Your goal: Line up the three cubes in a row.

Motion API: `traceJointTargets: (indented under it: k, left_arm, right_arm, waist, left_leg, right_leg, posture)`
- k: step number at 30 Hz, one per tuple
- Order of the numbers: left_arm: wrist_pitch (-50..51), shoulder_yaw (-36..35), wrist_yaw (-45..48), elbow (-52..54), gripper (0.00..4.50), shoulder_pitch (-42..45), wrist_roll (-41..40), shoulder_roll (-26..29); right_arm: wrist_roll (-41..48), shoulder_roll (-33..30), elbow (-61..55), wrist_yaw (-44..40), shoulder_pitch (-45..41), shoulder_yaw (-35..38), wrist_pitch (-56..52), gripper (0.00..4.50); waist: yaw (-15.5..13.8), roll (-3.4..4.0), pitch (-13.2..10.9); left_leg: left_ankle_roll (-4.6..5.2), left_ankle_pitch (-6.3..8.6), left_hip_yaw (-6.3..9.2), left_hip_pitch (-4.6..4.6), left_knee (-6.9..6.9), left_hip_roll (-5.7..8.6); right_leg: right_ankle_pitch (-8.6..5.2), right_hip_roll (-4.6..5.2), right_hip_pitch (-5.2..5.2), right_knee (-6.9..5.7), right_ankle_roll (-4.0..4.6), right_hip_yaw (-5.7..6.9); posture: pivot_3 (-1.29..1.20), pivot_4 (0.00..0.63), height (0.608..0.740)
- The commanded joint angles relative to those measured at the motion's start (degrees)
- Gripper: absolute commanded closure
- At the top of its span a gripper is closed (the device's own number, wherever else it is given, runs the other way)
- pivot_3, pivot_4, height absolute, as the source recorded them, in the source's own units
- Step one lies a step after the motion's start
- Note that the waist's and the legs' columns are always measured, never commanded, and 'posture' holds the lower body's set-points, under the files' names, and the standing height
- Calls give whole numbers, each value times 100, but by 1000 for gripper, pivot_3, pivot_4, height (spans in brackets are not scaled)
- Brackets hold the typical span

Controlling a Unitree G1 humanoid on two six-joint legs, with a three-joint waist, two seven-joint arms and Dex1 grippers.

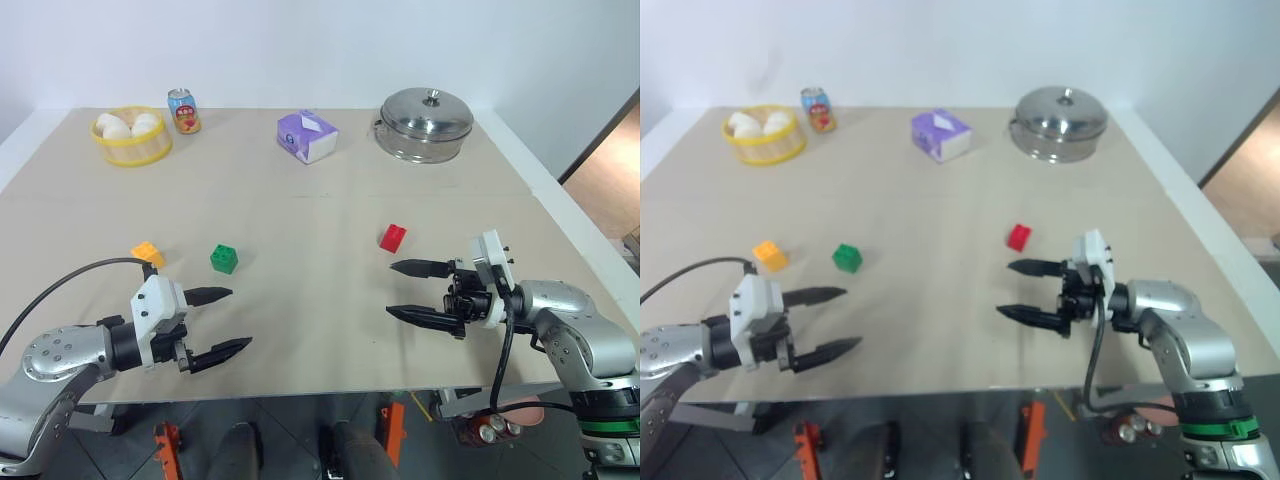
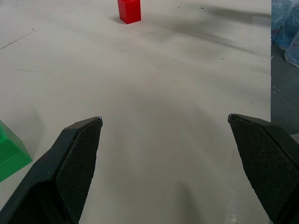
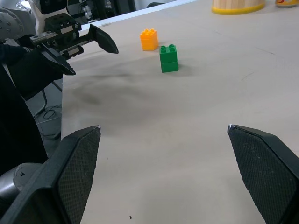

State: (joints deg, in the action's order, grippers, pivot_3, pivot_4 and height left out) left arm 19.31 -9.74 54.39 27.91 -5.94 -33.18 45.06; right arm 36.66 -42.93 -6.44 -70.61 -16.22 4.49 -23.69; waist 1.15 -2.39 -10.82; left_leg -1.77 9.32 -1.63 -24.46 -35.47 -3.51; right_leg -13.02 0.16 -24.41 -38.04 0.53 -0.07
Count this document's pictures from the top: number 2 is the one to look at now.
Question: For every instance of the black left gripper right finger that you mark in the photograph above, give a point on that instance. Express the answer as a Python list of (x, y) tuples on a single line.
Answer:
[(268, 163)]

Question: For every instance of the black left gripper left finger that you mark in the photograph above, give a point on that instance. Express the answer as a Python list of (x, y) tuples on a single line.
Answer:
[(58, 177)]

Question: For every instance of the green block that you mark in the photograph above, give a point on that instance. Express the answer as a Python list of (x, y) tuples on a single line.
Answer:
[(9, 154)]

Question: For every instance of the blue plastic bag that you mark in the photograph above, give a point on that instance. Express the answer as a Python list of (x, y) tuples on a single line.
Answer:
[(283, 21), (293, 50)]

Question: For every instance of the red block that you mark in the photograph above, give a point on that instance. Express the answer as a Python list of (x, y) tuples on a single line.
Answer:
[(130, 10)]

